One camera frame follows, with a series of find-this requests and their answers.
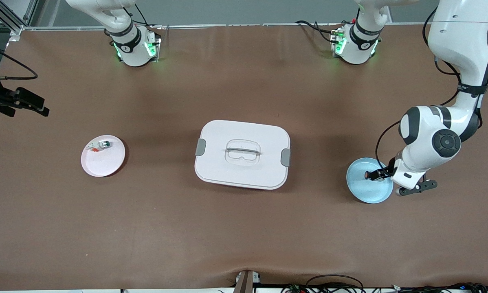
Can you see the brown camera mount bracket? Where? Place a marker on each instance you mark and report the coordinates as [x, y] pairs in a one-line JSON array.
[[246, 281]]

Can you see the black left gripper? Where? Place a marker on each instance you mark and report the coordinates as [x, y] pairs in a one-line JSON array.
[[383, 173]]

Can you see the white green switch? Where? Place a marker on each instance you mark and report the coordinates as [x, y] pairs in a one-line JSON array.
[[100, 145]]

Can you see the light blue round plate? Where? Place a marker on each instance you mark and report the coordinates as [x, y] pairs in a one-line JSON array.
[[366, 191]]

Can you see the aluminium frame profile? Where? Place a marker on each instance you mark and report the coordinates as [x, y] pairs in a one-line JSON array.
[[12, 20]]

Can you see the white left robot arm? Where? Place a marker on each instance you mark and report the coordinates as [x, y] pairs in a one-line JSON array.
[[431, 142]]

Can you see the white lidded storage box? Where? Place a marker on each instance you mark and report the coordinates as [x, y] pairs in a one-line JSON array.
[[242, 154]]

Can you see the pink round plate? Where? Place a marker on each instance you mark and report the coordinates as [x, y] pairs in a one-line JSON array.
[[103, 165]]

